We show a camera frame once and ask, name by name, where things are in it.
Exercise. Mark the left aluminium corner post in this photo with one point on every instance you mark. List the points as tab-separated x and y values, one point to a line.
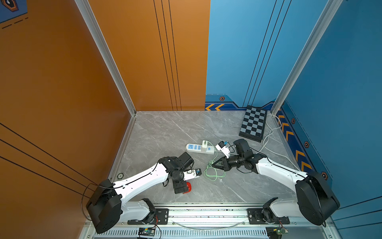
100	41

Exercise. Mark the aluminium front rail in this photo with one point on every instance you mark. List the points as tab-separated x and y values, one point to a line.
214	221

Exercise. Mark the aluminium corner post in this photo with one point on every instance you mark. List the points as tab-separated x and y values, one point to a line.
100	41
314	38

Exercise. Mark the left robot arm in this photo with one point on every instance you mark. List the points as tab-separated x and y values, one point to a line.
111	202

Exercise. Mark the right circuit board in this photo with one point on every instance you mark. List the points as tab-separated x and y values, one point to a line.
276	233

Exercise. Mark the right aluminium corner post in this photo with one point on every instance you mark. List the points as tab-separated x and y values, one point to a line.
314	38

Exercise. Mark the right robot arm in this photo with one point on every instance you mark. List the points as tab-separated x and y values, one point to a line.
315	200

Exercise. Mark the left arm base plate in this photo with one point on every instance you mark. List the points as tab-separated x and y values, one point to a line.
160	217

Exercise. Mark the round table grommet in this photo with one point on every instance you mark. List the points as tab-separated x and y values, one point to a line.
120	176

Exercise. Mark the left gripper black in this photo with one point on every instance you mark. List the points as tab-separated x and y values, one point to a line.
178	186

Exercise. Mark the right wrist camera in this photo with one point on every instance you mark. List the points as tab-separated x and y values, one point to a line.
222	146

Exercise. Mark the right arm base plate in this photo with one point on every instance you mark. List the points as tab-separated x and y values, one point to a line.
260	216

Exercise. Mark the black grey chessboard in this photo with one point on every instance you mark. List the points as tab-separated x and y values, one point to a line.
253	125

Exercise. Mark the left circuit board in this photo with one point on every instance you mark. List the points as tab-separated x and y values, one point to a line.
146	232

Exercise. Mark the circuit board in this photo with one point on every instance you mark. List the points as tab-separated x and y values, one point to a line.
146	232
276	233

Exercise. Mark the white power strip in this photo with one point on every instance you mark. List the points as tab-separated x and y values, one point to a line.
197	148

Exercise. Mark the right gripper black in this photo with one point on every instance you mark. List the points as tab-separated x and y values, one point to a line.
224	162

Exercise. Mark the red electric shaver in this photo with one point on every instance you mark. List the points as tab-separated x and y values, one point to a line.
187	188

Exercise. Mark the white usb charger adapter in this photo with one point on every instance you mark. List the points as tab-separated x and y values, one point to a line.
204	146

